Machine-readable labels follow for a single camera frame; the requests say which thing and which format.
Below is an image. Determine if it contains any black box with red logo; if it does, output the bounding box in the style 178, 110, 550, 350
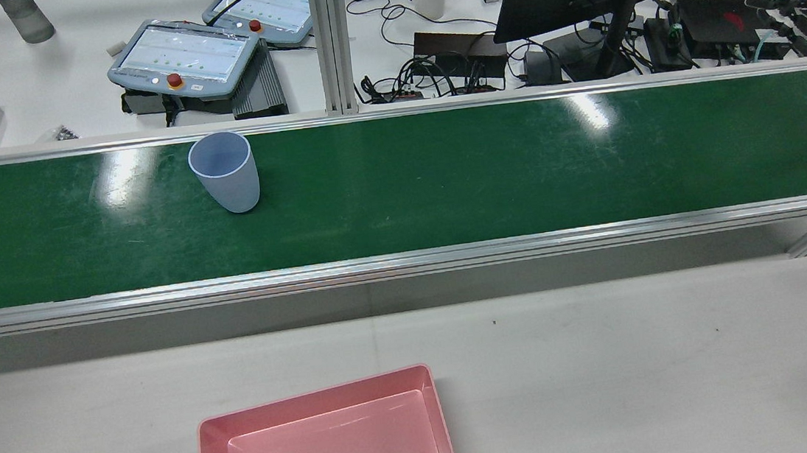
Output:
673, 0, 772, 57

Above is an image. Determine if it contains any light blue plastic cup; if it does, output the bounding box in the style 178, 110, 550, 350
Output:
185, 128, 263, 219

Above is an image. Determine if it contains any plastic bag of screws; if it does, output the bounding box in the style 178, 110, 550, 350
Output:
35, 123, 80, 144

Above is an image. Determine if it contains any green belt conveyor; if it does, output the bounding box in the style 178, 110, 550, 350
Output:
0, 62, 807, 342

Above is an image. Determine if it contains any aluminium profile post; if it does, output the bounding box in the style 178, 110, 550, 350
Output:
305, 0, 359, 119

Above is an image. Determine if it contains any black cable bundle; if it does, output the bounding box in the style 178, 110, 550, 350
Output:
357, 45, 514, 107

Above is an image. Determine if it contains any dark finned electronics box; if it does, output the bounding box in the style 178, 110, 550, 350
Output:
226, 37, 290, 121

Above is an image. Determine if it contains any black power adapter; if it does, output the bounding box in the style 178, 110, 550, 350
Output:
521, 46, 570, 88

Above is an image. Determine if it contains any dark brown flat box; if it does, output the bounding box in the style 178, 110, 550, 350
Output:
411, 24, 511, 87

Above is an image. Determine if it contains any robot teach pendant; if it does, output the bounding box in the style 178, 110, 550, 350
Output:
200, 0, 317, 57
102, 8, 267, 110

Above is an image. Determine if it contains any black electronics module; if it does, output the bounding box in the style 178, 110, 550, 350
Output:
641, 13, 694, 74

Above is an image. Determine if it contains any grey metal electronics box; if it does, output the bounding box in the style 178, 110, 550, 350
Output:
121, 78, 240, 128

